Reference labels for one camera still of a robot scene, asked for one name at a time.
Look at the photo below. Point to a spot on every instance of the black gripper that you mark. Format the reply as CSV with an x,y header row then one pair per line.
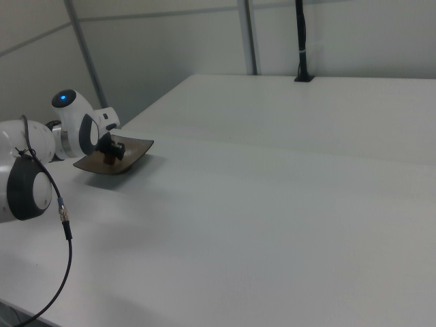
x,y
107,146

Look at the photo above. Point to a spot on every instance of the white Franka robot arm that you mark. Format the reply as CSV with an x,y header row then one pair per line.
x,y
71,116

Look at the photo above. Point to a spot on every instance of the square brown ceramic plate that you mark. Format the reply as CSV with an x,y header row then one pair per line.
x,y
136,150

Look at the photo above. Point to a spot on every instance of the grey metal frame post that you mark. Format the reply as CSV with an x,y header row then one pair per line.
x,y
248,37
86,54

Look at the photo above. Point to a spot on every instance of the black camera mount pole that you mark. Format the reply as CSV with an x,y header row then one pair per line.
x,y
301,34

